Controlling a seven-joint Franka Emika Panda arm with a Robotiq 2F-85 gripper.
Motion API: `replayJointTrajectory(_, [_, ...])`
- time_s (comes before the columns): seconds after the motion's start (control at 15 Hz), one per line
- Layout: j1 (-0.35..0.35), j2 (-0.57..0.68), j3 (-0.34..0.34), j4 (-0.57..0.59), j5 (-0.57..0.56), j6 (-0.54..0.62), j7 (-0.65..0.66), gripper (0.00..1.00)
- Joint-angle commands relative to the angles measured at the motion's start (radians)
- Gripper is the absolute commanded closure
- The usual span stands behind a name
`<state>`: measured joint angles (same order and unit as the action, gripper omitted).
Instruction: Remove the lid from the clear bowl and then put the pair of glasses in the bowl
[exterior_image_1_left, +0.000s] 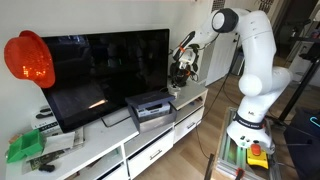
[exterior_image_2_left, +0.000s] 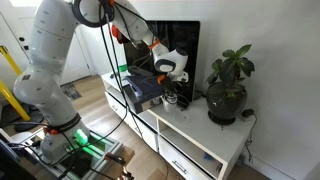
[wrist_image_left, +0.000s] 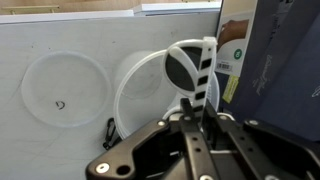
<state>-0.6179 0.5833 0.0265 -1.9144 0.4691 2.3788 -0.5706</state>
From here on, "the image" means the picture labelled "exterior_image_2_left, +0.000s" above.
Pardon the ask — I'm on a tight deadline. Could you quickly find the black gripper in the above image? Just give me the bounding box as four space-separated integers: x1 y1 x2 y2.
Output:
162 79 181 103

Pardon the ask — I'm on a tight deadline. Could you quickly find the aluminium robot base platform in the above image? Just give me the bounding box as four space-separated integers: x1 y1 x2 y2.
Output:
19 128 124 180

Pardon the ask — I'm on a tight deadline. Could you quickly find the navy blue open box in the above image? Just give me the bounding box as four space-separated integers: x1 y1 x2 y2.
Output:
122 74 167 115

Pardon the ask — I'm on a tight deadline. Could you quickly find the white cabinet drawer front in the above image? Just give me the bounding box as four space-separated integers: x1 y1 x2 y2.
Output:
105 92 129 121
158 136 214 180
125 111 158 153

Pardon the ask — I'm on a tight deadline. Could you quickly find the white TV cabinet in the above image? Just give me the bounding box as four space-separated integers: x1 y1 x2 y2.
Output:
100 71 256 180

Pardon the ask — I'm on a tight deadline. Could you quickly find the glossy black plant pot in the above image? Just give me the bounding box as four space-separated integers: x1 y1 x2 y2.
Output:
205 84 248 122

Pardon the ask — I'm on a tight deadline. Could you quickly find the black pot saucer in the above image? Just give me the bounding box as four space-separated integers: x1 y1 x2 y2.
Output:
208 111 237 126

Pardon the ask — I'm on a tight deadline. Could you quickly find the black flat screen TV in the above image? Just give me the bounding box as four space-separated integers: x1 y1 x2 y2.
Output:
123 20 201 103

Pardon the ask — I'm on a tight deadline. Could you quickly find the green leafy plant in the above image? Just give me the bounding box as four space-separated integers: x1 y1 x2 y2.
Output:
204 44 256 98

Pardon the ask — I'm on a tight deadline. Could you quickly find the black power adapter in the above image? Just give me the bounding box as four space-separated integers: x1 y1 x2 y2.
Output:
241 108 255 118

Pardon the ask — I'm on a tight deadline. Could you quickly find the black red clamp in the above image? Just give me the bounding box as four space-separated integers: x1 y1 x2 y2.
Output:
104 152 134 180

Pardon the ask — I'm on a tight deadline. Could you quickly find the patterned door mat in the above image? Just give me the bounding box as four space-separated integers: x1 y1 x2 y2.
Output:
59 82 83 102

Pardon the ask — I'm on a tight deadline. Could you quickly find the white door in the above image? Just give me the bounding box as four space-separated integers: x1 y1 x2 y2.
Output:
0 0 93 86

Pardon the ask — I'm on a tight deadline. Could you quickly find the black round stand base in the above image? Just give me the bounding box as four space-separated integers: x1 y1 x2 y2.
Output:
0 103 46 133

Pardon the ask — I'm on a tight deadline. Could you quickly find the yellow metal stand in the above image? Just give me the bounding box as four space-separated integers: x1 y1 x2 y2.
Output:
0 45 32 123

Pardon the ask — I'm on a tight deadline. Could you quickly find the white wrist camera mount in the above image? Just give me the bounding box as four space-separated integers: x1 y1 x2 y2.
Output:
175 71 190 84

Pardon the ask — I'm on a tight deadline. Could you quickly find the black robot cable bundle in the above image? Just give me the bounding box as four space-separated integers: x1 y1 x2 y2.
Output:
98 3 171 180

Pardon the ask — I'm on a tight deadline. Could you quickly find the black adapter cable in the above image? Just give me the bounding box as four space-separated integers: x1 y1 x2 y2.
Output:
244 113 259 164

